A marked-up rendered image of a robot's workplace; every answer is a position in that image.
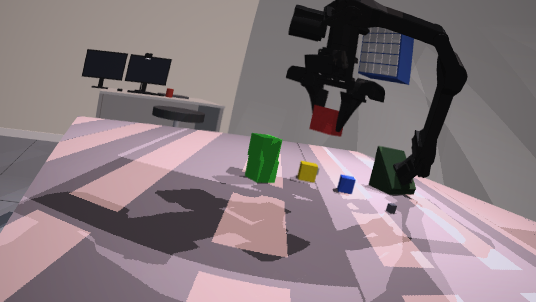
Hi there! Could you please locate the blue cube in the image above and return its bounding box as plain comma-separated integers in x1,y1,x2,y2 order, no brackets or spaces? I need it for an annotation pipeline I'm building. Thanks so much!
337,175,356,194

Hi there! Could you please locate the green block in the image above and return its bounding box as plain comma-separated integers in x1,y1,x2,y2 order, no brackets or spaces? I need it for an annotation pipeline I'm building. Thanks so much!
247,133,282,162
245,156,279,183

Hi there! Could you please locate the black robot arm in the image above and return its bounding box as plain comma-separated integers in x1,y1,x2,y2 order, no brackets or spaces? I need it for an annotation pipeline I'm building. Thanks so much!
288,0,468,185

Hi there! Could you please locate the red block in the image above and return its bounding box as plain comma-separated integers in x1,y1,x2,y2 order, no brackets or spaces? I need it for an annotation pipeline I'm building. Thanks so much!
309,105,343,137

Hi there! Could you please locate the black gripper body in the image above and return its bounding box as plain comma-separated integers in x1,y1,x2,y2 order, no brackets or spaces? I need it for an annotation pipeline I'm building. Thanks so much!
286,43,385,103

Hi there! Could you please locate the small yellow block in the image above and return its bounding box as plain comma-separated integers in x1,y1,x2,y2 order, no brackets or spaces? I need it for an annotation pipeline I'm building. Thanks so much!
298,161,318,183

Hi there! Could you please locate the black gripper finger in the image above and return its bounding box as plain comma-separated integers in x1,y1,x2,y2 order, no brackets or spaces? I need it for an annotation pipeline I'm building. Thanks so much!
300,82,329,111
335,91,367,132

